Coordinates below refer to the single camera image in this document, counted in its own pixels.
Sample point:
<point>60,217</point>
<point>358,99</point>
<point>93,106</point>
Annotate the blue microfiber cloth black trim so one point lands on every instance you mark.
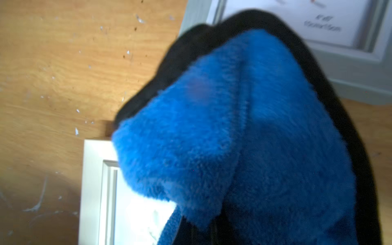
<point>241,129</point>

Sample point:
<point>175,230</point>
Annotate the white picture frame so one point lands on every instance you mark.
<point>111,213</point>

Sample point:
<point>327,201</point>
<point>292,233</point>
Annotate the grey-green picture frame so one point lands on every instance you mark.
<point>351,40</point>

